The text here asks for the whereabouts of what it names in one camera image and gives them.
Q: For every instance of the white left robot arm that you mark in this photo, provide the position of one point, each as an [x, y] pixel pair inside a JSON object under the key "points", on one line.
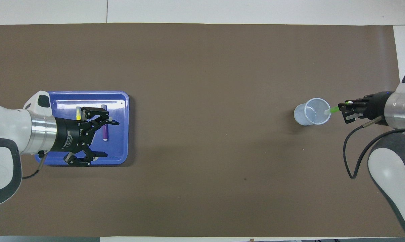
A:
{"points": [[7, 127]]}

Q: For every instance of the green marker pen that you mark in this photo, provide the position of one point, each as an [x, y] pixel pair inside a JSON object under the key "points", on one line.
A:
{"points": [[333, 109]]}

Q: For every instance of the brown table mat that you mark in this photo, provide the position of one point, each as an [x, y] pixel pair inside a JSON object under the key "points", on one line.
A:
{"points": [[206, 67]]}

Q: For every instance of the clear plastic cup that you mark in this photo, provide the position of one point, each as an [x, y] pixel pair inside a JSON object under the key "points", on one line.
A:
{"points": [[310, 112]]}

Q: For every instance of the blue plastic tray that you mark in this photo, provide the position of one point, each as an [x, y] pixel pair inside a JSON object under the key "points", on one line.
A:
{"points": [[118, 144]]}

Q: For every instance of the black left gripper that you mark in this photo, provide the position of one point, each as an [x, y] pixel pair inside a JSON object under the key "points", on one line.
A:
{"points": [[70, 136]]}

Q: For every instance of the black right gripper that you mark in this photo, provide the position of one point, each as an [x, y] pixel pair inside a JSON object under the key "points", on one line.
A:
{"points": [[377, 106]]}

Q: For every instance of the purple marker pen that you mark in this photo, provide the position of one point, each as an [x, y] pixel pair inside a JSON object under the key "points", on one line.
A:
{"points": [[105, 132]]}

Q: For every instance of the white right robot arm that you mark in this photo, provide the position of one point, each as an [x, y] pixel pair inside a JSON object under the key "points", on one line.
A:
{"points": [[394, 168]]}

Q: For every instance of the yellow marker pen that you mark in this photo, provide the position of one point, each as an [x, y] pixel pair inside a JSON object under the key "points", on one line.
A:
{"points": [[78, 112]]}

